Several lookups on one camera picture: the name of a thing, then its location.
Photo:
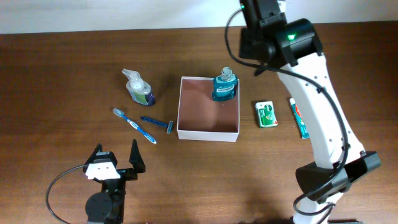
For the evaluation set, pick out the teal mouthwash bottle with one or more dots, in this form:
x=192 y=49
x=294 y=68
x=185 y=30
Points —
x=224 y=85

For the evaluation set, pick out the clear foam soap dispenser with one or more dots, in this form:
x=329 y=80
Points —
x=140 y=91

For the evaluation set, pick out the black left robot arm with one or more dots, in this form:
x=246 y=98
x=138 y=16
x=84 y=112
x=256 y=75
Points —
x=107 y=206

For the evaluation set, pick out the toothpaste tube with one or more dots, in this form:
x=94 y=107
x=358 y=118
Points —
x=300 y=124

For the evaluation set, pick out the blue white toothbrush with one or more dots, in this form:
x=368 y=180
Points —
x=120 y=114

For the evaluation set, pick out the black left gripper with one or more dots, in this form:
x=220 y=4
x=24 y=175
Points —
x=135 y=160

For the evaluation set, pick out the white cardboard box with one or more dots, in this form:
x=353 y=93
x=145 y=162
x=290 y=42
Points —
x=203 y=119

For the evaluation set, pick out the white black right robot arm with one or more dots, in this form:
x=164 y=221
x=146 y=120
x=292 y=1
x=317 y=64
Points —
x=294 y=51

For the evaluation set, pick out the blue disposable razor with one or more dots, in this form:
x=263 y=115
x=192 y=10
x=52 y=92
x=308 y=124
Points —
x=168 y=126

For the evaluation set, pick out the green white soap bar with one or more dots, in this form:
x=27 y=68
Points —
x=265 y=114

